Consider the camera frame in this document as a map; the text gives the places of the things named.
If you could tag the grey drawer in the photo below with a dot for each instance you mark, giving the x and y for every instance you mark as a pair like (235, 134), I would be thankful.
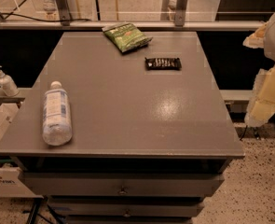
(128, 207)
(123, 185)

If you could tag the grey drawer cabinet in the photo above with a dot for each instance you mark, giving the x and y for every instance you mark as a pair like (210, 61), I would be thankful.
(127, 119)

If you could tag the metal frame post left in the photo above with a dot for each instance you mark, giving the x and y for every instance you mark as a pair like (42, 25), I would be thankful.
(63, 11)

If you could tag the metal frame post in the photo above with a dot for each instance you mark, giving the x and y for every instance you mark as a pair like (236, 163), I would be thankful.
(63, 11)
(180, 13)

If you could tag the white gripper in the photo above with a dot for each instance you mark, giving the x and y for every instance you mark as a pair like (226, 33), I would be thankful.
(262, 104)

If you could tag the middle grey drawer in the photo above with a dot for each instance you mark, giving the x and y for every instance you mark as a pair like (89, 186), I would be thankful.
(128, 207)

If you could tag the blue plastic water bottle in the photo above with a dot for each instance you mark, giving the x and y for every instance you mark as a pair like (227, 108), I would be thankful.
(57, 125)

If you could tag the white pump dispenser bottle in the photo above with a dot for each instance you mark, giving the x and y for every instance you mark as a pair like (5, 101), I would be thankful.
(7, 84)

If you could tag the top grey drawer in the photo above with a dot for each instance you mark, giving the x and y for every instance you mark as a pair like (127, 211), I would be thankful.
(123, 185)

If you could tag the black rxbar chocolate bar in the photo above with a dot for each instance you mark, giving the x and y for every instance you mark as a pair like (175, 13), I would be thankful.
(163, 64)

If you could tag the metal frame post right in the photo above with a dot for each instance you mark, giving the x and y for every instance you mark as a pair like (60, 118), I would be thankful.
(180, 13)

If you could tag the white lower box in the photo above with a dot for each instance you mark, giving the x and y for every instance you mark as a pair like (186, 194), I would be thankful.
(11, 185)

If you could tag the green chip bag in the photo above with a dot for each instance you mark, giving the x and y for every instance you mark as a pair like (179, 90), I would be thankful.
(126, 36)

